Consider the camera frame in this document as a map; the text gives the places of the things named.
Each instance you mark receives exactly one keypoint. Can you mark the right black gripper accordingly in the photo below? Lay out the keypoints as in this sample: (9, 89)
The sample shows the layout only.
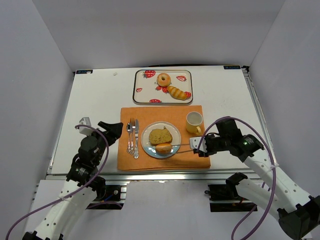
(206, 145)

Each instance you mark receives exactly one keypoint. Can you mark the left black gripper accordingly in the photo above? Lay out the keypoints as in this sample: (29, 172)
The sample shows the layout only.
(105, 133)

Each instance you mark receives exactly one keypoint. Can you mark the sliced loaf bread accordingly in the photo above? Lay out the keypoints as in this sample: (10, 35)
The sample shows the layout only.
(160, 136)

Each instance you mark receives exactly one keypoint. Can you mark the metal serving tongs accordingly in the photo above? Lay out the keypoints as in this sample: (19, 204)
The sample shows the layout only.
(182, 147)

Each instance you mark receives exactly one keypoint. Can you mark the round sesame bun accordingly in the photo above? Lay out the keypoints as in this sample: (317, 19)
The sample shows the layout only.
(163, 148)

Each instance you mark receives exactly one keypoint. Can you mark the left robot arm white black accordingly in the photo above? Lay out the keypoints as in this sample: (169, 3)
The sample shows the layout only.
(82, 184)

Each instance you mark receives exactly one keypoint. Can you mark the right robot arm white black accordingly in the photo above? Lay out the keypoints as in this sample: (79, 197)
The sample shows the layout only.
(296, 210)

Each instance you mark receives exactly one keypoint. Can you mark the striped long bread roll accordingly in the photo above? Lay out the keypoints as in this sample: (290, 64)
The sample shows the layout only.
(176, 93)

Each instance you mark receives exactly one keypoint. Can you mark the silver fork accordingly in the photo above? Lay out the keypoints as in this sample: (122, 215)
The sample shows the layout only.
(132, 127)

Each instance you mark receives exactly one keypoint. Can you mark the silver table knife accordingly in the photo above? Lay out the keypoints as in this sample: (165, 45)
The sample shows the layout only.
(136, 147)

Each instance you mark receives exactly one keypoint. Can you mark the round plate blue white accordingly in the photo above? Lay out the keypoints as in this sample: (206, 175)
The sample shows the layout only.
(150, 148)

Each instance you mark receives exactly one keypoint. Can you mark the yellow mug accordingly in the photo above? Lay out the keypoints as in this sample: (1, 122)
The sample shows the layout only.
(193, 122)

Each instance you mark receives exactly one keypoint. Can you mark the strawberry pattern tray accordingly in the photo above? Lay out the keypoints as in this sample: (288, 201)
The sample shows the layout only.
(146, 91)

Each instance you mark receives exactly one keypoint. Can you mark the left blue table label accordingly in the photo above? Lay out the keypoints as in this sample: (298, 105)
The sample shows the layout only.
(84, 71)

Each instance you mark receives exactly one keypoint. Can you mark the blue table label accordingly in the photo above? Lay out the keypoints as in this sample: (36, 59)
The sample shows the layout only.
(84, 71)
(231, 67)

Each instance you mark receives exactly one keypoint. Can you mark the bagel with hole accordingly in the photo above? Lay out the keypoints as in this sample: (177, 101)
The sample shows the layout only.
(163, 80)

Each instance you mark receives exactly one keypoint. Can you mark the right blue table label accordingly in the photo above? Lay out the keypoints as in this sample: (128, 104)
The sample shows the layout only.
(231, 67)

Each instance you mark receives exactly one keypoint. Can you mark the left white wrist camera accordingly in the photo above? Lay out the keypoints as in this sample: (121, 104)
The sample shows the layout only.
(85, 121)

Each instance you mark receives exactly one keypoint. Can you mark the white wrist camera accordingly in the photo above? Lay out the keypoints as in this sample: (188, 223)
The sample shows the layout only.
(85, 121)
(198, 144)

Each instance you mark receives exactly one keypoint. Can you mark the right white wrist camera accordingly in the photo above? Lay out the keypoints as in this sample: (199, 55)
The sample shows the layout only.
(198, 144)

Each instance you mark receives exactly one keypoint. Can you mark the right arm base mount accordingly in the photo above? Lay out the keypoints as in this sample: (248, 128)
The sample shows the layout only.
(224, 199)

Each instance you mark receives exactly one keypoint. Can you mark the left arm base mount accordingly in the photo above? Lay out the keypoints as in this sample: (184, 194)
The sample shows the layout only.
(113, 199)

